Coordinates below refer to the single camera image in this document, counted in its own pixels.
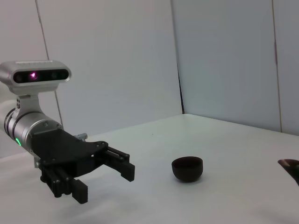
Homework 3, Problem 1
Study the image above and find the black round teapot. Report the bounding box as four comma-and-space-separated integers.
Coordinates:
277, 158, 299, 187

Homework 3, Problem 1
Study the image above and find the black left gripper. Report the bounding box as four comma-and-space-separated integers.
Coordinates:
30, 129, 135, 205

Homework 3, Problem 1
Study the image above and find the silver camera mount bracket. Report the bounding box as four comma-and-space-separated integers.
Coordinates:
14, 92, 49, 117

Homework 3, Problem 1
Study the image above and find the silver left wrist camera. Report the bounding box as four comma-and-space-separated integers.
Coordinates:
0, 60, 72, 94

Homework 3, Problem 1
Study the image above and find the small dark teacup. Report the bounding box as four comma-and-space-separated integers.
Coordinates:
171, 156, 204, 184

